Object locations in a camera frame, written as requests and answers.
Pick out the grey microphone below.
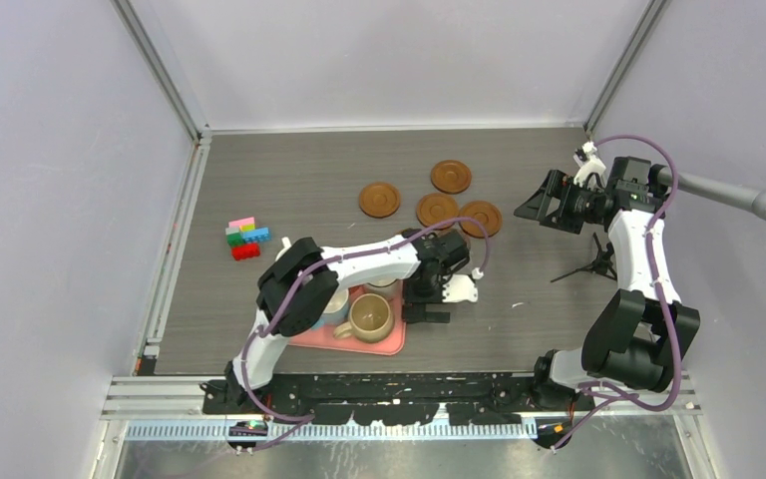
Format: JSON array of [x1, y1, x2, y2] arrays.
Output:
[[650, 165, 766, 222]]

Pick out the white mug blue handle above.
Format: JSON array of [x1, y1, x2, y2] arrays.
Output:
[[312, 289, 350, 330]]

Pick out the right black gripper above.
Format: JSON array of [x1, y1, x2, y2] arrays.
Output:
[[516, 170, 603, 235]]

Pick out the brown coaster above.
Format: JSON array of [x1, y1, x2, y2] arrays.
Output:
[[358, 182, 401, 219], [430, 160, 473, 195], [416, 193, 460, 227], [459, 201, 503, 239]]

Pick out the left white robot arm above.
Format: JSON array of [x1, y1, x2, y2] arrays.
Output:
[[224, 228, 487, 413]]

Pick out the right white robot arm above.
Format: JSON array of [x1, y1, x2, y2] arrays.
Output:
[[514, 157, 700, 410]]

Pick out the black microphone tripod stand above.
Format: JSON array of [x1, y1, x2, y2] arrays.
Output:
[[551, 234, 618, 283]]

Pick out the colourful toy brick stack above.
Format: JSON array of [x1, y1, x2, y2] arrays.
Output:
[[224, 217, 271, 261]]

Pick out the pink plastic tray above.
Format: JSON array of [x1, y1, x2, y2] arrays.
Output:
[[289, 290, 406, 356]]

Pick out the grey cup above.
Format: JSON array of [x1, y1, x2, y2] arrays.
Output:
[[363, 278, 401, 300]]

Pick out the aluminium frame rail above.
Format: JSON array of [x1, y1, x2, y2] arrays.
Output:
[[100, 373, 703, 443]]

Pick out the beige mug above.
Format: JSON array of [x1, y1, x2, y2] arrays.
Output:
[[332, 293, 395, 344]]

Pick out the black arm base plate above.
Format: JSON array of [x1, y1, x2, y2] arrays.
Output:
[[199, 372, 593, 426]]

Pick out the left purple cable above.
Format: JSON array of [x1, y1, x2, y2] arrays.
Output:
[[240, 217, 493, 452]]

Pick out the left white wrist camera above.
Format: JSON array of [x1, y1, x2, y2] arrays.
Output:
[[442, 273, 479, 303]]

